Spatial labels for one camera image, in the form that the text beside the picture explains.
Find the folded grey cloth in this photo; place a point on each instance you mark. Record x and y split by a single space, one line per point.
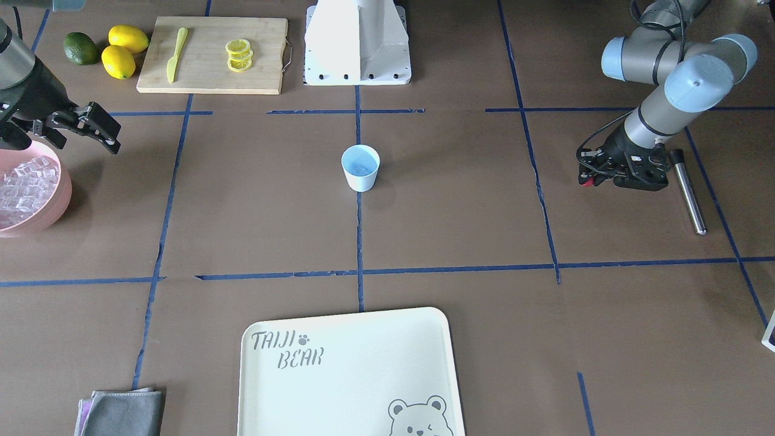
135 412

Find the wooden cutting board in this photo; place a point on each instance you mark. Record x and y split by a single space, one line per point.
202 65

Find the pink bowl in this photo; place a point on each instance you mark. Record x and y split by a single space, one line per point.
57 205

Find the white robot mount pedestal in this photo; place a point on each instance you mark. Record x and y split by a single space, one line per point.
349 43

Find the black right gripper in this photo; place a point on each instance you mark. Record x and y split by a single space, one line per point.
37 92

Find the light blue cup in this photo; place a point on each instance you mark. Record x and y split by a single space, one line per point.
360 164

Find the green avocado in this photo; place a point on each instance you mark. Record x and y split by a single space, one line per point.
79 49

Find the metal muddler with black tip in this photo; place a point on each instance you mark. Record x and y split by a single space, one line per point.
677 162

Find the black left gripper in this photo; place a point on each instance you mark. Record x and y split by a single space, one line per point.
615 145

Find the cream bear tray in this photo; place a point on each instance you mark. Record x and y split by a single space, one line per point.
387 372

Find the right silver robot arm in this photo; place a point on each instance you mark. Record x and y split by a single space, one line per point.
17 62

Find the pile of clear ice cubes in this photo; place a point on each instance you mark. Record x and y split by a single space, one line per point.
27 188

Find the white cup rack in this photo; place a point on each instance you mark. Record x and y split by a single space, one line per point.
768 335

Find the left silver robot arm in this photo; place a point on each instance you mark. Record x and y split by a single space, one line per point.
689 78

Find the lemon slices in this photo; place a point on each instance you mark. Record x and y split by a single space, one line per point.
239 55

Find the yellow-green plastic knife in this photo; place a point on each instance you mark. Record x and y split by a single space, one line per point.
172 62

